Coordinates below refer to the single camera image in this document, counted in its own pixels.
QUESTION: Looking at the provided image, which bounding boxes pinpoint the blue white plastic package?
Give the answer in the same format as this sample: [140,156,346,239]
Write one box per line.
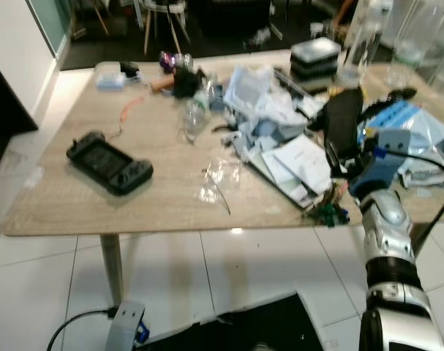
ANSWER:
[225,64,277,114]

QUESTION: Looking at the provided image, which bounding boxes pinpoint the black furniture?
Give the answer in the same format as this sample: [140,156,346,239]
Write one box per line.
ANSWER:
[0,55,39,158]

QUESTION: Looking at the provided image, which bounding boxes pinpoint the orange cable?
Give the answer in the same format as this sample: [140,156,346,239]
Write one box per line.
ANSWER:
[121,95,149,121]

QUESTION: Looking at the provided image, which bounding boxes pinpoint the green circuit board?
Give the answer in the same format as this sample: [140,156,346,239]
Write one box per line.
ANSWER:
[309,201,350,227]

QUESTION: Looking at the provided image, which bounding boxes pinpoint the large clear plastic bag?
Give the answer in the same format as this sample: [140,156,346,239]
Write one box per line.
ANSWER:
[342,0,444,81]

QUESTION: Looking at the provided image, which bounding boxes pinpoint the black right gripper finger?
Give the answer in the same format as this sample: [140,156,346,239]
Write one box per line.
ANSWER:
[324,88,366,160]

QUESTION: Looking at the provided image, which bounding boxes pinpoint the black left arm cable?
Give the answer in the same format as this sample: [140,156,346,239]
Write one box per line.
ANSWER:
[46,309,116,351]

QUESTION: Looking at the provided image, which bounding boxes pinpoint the black bundled tool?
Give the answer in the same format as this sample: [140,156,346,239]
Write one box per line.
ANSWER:
[173,67,204,99]

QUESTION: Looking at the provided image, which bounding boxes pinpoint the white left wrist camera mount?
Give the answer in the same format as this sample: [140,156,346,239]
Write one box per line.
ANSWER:
[105,301,148,351]

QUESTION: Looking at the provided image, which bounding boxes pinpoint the clear plastic bottle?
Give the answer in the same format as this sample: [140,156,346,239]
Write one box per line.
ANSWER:
[184,99,211,143]

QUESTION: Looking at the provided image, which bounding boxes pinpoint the frosted glass door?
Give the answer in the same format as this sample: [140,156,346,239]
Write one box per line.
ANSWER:
[24,0,72,56]

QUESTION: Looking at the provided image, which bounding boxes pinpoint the black handheld game console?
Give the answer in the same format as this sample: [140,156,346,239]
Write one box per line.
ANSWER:
[67,132,154,196]

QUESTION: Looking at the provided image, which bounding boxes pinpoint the stacked black food containers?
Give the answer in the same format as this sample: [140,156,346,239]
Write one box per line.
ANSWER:
[291,37,343,83]

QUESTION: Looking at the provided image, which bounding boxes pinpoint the blue yellow plastic package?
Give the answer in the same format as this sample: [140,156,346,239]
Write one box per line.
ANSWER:
[361,101,444,154]

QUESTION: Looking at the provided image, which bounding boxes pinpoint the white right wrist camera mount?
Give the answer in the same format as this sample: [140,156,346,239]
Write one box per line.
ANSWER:
[350,130,414,200]

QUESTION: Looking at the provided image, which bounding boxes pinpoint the black elongated object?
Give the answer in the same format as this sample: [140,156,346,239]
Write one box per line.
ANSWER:
[368,86,418,110]

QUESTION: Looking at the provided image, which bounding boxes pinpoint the small white blue box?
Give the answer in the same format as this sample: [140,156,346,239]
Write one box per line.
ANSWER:
[95,72,126,91]

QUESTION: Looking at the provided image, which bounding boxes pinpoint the white chair wooden legs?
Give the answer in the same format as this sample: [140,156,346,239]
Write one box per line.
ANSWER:
[141,0,189,56]

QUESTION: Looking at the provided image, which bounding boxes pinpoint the white paper sheets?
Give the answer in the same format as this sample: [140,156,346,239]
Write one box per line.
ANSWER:
[273,135,334,195]

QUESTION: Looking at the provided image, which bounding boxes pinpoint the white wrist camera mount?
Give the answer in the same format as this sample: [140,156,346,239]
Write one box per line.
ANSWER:
[105,301,148,351]
[350,130,414,200]

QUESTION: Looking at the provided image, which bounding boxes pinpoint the clear plastic wrapper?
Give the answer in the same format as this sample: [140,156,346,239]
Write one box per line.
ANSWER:
[198,161,241,205]

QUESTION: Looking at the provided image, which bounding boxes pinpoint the light wood table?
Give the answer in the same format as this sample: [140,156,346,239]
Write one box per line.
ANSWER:
[0,55,444,308]

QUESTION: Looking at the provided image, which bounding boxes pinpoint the purple object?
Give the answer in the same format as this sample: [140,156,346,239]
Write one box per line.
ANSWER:
[160,51,182,74]

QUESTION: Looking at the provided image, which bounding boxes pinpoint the brown wooden handle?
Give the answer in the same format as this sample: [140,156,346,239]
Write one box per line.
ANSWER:
[150,75,176,92]

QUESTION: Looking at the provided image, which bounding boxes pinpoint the small black device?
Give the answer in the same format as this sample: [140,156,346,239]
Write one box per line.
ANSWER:
[119,62,140,80]

